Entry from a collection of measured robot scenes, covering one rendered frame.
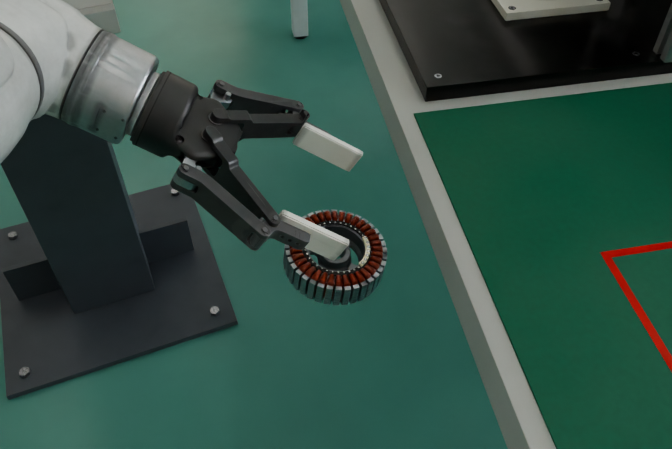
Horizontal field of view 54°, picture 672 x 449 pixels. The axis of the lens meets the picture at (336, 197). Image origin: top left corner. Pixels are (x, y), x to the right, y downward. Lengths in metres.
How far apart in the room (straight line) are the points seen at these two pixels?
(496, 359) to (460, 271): 0.10
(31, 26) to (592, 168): 0.57
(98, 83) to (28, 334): 1.06
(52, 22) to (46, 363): 1.04
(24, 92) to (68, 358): 1.05
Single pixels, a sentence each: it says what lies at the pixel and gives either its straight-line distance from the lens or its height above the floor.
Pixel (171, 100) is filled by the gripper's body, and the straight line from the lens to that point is 0.61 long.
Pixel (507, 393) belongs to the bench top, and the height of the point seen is 0.75.
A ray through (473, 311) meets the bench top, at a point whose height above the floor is 0.74.
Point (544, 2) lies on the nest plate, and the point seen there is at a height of 0.78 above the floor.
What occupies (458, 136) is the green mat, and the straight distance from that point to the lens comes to 0.78.
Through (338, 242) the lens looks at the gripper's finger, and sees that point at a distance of 0.61.
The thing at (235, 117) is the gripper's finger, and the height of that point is 0.84.
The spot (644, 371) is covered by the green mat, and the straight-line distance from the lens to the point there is 0.63.
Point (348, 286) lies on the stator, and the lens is 0.70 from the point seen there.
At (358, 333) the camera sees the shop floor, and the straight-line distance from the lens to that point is 1.48.
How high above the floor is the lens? 1.25
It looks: 46 degrees down
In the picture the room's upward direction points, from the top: straight up
